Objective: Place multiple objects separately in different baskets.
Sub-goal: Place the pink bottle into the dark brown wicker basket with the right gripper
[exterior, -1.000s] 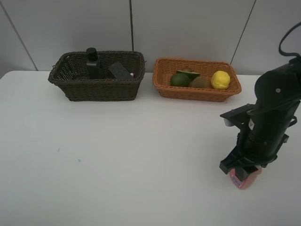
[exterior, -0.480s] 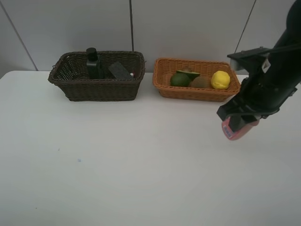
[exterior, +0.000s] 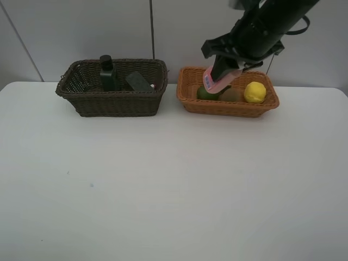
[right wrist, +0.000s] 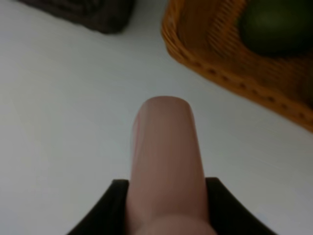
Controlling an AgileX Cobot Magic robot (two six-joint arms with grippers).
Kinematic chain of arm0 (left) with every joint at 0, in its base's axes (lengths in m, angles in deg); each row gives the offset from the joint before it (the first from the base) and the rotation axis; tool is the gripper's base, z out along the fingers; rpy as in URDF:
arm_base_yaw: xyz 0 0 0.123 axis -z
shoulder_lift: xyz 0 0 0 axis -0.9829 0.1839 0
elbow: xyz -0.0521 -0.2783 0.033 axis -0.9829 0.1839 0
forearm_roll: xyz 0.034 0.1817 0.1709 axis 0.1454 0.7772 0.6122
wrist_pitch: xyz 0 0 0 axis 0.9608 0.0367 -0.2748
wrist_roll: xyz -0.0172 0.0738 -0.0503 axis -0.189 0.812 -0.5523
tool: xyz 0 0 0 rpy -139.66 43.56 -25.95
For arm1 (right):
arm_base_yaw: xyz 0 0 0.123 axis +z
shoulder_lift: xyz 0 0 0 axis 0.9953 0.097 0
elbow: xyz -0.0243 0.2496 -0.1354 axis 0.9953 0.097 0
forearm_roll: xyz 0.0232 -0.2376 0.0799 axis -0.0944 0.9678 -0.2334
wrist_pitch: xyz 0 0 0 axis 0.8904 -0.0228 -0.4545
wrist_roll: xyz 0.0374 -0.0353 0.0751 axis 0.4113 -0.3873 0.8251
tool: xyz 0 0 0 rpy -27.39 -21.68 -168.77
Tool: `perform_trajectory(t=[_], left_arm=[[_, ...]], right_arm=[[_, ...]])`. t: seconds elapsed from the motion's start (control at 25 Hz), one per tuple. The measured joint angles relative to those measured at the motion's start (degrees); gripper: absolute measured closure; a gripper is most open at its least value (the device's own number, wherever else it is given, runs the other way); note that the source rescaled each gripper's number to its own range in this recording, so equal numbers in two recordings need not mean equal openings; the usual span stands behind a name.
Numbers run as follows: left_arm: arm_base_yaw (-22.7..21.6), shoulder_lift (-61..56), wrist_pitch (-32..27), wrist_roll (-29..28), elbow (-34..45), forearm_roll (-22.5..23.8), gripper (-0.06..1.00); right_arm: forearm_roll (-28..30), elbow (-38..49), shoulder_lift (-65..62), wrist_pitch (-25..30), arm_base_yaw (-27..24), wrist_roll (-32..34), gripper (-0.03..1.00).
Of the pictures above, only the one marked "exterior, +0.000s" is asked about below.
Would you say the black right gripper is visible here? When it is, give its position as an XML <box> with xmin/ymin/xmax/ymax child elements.
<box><xmin>201</xmin><ymin>29</ymin><xmax>284</xmax><ymax>82</ymax></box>

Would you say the pink bottle with white cap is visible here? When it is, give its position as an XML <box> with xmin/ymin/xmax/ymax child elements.
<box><xmin>203</xmin><ymin>66</ymin><xmax>243</xmax><ymax>94</ymax></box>

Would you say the brown kiwi fruit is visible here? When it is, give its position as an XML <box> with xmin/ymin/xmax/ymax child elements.
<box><xmin>218</xmin><ymin>88</ymin><xmax>241</xmax><ymax>102</ymax></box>

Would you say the whole green avocado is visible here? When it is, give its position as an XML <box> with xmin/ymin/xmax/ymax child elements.
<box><xmin>196</xmin><ymin>85</ymin><xmax>220</xmax><ymax>101</ymax></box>

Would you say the yellow lemon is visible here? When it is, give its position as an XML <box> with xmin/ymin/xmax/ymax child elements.
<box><xmin>244</xmin><ymin>82</ymin><xmax>266</xmax><ymax>104</ymax></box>

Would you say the black whiteboard eraser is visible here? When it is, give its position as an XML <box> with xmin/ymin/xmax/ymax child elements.
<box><xmin>126</xmin><ymin>71</ymin><xmax>154</xmax><ymax>92</ymax></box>

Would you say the dark green pump bottle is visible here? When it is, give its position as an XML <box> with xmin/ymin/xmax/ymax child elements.
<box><xmin>100</xmin><ymin>55</ymin><xmax>120</xmax><ymax>92</ymax></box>

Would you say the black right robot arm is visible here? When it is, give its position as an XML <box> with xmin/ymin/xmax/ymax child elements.
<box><xmin>201</xmin><ymin>0</ymin><xmax>318</xmax><ymax>82</ymax></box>

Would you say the orange wicker basket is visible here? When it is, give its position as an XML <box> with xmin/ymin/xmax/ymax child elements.
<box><xmin>176</xmin><ymin>67</ymin><xmax>279</xmax><ymax>118</ymax></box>

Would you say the dark brown wicker basket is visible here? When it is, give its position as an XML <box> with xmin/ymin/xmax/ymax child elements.
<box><xmin>55</xmin><ymin>59</ymin><xmax>168</xmax><ymax>117</ymax></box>

